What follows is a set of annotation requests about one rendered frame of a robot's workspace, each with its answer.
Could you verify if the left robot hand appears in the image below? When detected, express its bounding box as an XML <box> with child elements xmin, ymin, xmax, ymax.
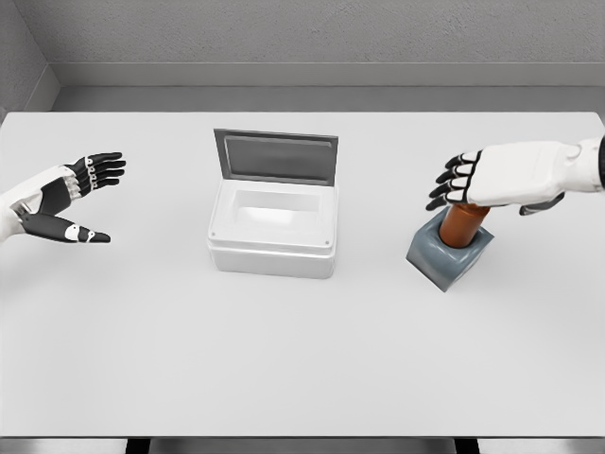
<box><xmin>0</xmin><ymin>151</ymin><xmax>128</xmax><ymax>246</ymax></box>

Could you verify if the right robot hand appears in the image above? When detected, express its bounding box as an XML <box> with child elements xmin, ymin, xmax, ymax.
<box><xmin>425</xmin><ymin>142</ymin><xmax>581</xmax><ymax>217</ymax></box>

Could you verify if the brown cylinder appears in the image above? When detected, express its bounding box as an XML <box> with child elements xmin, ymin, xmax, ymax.
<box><xmin>438</xmin><ymin>202</ymin><xmax>492</xmax><ymax>250</ymax></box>

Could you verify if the grey-blue square holder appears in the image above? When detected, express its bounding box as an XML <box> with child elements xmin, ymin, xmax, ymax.
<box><xmin>406</xmin><ymin>208</ymin><xmax>496</xmax><ymax>294</ymax></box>

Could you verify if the white box with grey lid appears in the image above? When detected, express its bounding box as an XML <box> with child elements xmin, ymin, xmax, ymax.
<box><xmin>206</xmin><ymin>128</ymin><xmax>339</xmax><ymax>281</ymax></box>

